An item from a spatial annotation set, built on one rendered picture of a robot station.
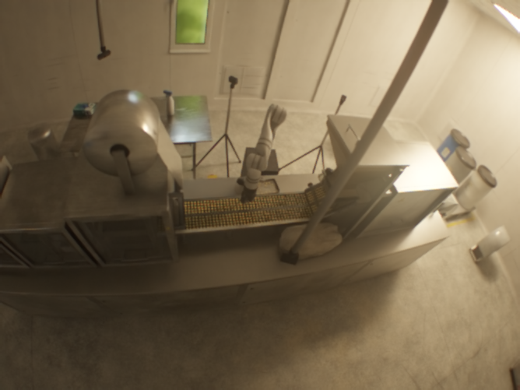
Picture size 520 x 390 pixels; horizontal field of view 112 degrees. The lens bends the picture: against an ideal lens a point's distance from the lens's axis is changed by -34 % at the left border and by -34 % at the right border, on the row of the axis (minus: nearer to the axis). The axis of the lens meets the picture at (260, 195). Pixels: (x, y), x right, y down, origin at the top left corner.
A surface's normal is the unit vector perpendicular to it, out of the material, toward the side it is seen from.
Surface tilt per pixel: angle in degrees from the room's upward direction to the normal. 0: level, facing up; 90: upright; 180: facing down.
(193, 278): 0
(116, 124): 90
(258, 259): 0
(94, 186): 0
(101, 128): 90
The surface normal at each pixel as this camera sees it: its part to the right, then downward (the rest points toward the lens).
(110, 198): 0.18, -0.59
